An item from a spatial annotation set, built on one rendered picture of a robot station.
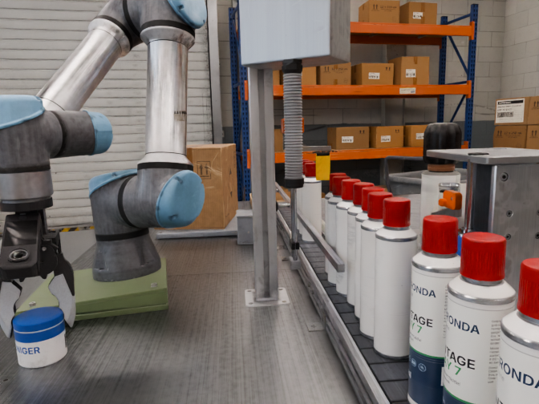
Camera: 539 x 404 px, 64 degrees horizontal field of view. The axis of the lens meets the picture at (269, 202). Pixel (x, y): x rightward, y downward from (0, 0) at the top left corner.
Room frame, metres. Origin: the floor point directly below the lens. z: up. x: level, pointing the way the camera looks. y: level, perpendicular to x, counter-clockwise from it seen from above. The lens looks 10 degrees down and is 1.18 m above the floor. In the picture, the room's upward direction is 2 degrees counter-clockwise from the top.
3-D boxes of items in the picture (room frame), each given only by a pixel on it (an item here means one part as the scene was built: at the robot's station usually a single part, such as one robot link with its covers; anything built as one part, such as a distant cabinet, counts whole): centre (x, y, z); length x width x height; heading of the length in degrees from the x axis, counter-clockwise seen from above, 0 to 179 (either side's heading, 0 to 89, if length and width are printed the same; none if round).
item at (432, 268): (0.42, -0.17, 0.98); 0.05 x 0.05 x 0.20
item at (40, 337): (0.63, 0.36, 0.86); 0.07 x 0.07 x 0.07
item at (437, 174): (1.00, -0.40, 1.03); 0.09 x 0.09 x 0.30
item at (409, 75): (5.15, -1.01, 1.26); 2.78 x 0.61 x 2.51; 104
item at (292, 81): (0.73, -0.04, 1.18); 0.04 x 0.04 x 0.21
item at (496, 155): (0.49, -0.26, 1.14); 0.14 x 0.11 x 0.01; 5
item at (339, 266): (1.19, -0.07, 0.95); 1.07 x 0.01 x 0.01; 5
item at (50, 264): (0.66, 0.37, 1.02); 0.09 x 0.08 x 0.12; 21
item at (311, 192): (1.10, -0.11, 0.98); 0.05 x 0.05 x 0.20
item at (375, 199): (0.58, -0.15, 0.98); 0.05 x 0.05 x 0.20
